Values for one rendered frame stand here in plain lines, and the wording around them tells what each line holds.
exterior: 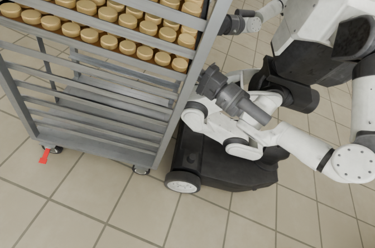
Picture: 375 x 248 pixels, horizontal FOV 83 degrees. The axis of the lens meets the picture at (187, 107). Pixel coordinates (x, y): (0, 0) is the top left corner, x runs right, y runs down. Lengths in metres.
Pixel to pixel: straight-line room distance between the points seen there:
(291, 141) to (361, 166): 0.15
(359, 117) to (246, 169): 0.86
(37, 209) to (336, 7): 1.37
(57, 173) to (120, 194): 0.34
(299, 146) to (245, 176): 0.75
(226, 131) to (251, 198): 0.53
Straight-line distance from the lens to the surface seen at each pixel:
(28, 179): 1.36
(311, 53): 0.75
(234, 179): 1.27
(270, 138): 0.61
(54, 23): 0.77
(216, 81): 0.64
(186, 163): 1.14
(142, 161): 1.17
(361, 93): 0.59
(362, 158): 0.55
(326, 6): 0.70
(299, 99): 0.96
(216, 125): 1.09
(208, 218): 1.33
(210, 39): 0.53
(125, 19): 0.65
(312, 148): 0.59
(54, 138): 1.25
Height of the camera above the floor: 1.22
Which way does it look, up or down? 49 degrees down
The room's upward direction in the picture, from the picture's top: 25 degrees clockwise
